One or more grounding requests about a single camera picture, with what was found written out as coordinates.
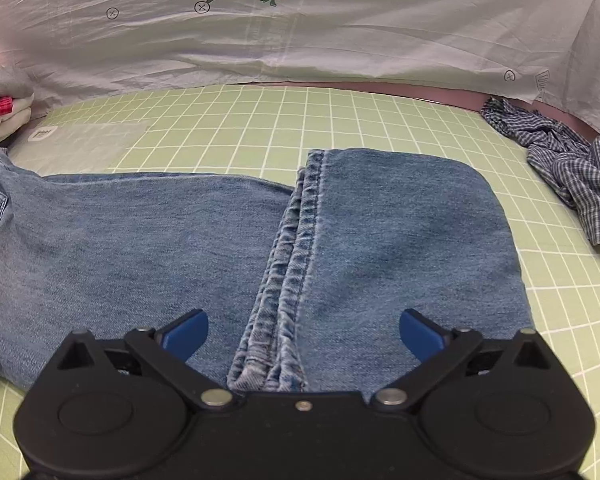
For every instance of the blue denim jeans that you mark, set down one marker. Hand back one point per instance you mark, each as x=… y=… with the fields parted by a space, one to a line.
x=390 y=240

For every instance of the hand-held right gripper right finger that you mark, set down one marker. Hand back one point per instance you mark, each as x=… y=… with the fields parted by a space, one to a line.
x=420 y=332

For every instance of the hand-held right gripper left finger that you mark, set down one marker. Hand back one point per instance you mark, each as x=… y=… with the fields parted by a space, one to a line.
x=187 y=332

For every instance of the grey folded garment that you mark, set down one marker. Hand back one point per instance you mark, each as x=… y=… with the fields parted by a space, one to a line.
x=5 y=82

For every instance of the blue plaid shirt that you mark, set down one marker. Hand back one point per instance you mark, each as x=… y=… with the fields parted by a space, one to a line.
x=570 y=165

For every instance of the stack of folded clothes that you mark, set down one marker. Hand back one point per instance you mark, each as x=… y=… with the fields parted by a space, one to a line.
x=7 y=125

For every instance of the white carrot-print sheet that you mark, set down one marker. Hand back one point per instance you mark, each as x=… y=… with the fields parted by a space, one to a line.
x=330 y=35

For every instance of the green grid mat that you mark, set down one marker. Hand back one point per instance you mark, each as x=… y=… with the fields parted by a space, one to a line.
x=380 y=120

